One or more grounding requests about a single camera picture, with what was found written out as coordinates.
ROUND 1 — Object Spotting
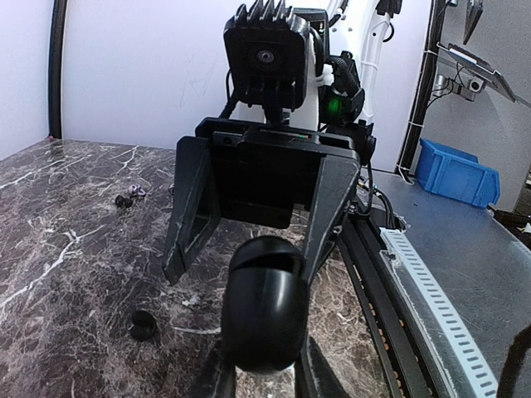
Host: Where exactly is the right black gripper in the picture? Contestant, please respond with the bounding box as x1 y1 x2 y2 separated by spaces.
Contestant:
162 118 376 284

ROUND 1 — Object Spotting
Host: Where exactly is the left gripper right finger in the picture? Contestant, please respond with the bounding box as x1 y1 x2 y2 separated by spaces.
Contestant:
296 336 349 398

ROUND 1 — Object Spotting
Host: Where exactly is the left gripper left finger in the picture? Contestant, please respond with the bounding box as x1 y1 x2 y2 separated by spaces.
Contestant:
194 341 236 398

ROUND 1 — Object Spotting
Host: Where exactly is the black earbud charging case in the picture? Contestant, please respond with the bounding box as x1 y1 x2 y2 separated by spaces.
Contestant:
221 235 309 374

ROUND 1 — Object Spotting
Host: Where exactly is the black earbud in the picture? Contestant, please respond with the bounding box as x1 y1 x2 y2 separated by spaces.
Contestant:
114 195 133 209
129 310 158 342

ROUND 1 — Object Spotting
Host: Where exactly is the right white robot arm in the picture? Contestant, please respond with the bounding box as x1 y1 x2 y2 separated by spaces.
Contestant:
162 1 402 283

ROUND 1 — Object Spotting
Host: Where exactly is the blue plastic bin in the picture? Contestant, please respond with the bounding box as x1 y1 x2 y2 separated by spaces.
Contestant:
416 138 500 208

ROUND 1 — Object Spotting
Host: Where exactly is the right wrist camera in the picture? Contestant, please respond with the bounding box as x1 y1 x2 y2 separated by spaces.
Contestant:
223 1 310 127

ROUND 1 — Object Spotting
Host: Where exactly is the white slotted cable duct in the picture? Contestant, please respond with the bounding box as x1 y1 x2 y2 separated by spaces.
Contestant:
380 228 498 397

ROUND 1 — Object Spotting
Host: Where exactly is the right black frame post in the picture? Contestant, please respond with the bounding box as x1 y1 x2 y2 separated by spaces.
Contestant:
47 0 68 139

